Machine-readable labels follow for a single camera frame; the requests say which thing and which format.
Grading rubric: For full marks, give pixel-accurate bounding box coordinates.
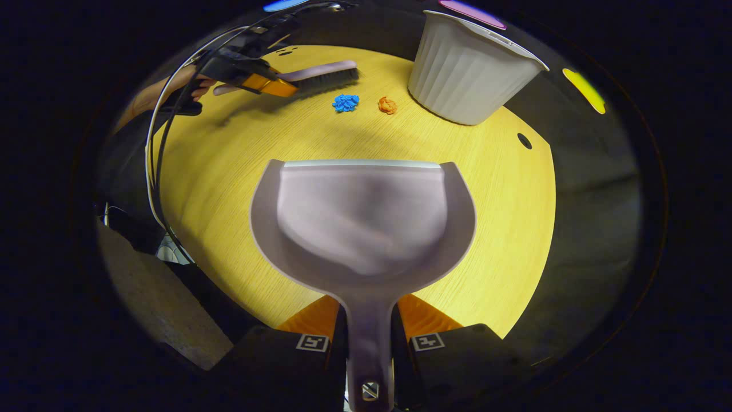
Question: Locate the white ribbed garbage bin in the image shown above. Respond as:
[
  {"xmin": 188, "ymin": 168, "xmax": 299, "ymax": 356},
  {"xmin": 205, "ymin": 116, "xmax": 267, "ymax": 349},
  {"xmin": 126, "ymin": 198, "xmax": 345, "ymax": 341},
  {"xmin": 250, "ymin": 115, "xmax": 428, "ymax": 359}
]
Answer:
[{"xmin": 407, "ymin": 10, "xmax": 550, "ymax": 126}]

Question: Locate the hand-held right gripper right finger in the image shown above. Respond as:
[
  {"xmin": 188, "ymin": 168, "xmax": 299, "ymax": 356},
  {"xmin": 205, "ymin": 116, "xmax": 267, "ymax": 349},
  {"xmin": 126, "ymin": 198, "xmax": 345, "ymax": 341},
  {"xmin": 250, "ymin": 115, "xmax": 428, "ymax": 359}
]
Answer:
[{"xmin": 391, "ymin": 294, "xmax": 534, "ymax": 412}]

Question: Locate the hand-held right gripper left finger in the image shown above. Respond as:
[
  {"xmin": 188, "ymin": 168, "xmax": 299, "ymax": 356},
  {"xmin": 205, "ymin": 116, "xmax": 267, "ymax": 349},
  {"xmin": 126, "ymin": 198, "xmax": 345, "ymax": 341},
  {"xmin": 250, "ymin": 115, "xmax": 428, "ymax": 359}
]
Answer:
[{"xmin": 220, "ymin": 295, "xmax": 349, "ymax": 412}]

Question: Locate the black cable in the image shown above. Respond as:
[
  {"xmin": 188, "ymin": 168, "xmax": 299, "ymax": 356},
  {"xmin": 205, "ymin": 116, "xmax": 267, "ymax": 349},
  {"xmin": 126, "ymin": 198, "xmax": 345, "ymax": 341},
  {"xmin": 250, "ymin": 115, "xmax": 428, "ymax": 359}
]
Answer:
[{"xmin": 154, "ymin": 2, "xmax": 349, "ymax": 267}]

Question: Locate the pale mauve dustpan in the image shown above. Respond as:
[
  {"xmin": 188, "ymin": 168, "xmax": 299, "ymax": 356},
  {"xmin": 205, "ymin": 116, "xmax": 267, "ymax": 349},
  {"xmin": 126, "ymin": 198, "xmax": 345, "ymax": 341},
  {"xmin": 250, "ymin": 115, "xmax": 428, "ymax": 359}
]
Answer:
[{"xmin": 249, "ymin": 159, "xmax": 478, "ymax": 412}]

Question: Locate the white cable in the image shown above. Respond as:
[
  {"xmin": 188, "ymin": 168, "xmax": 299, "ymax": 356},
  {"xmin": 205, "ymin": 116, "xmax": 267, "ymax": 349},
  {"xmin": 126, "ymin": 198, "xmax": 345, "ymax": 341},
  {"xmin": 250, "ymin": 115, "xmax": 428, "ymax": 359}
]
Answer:
[{"xmin": 145, "ymin": 3, "xmax": 344, "ymax": 258}]

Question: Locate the small mauve broom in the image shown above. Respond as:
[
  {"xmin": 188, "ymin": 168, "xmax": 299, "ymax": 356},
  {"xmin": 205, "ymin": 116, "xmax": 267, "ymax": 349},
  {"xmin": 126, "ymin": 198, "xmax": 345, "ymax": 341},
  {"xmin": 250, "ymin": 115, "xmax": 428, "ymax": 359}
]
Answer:
[{"xmin": 212, "ymin": 60, "xmax": 360, "ymax": 98}]

